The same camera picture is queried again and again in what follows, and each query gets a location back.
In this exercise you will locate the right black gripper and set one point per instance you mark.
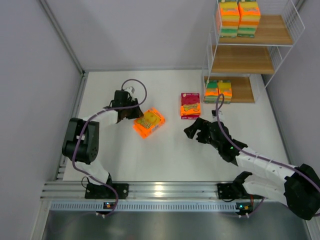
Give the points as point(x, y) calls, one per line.
point(203, 132)

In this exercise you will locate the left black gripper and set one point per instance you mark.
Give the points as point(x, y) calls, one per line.
point(131, 112)

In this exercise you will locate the Scrub Daddy orange box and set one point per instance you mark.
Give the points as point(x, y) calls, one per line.
point(151, 120)

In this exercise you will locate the green sponge orange pack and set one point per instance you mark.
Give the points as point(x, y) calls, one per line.
point(211, 91)

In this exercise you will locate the Sponge Daddy yellow sponge box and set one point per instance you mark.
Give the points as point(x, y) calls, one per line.
point(225, 88)

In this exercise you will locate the yellow sponge pack green box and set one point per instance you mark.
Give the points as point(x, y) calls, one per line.
point(228, 18)

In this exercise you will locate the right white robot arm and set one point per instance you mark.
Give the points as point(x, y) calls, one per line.
point(296, 187)

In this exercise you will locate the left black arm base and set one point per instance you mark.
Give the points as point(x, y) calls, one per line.
point(94, 192)

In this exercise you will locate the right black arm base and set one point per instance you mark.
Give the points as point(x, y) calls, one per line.
point(231, 191)

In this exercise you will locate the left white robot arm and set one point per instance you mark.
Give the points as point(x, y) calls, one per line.
point(81, 141)

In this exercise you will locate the bottom wooden shelf board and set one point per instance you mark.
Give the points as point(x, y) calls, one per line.
point(241, 88)

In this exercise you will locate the wooden shelf board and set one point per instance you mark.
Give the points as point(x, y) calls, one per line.
point(270, 31)
point(242, 60)
point(241, 88)

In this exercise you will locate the middle wooden shelf board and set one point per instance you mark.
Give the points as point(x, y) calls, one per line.
point(242, 60)

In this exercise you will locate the top wooden shelf board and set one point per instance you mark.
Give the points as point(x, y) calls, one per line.
point(270, 31)

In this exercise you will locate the pink Scrub Mommy box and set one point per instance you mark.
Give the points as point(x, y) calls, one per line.
point(190, 106)

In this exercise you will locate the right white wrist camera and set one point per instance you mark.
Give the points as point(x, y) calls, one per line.
point(216, 113)

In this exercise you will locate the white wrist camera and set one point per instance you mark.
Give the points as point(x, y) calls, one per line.
point(216, 113)
point(130, 90)

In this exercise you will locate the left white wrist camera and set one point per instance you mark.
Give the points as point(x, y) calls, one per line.
point(130, 90)

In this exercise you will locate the corner aluminium frame post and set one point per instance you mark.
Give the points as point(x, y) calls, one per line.
point(61, 35)

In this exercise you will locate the white wire shelf frame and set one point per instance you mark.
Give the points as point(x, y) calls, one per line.
point(278, 53)

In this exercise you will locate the slotted grey cable duct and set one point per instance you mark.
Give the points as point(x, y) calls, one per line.
point(150, 206)

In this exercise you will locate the aluminium mounting rail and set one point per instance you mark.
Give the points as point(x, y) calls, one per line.
point(137, 190)

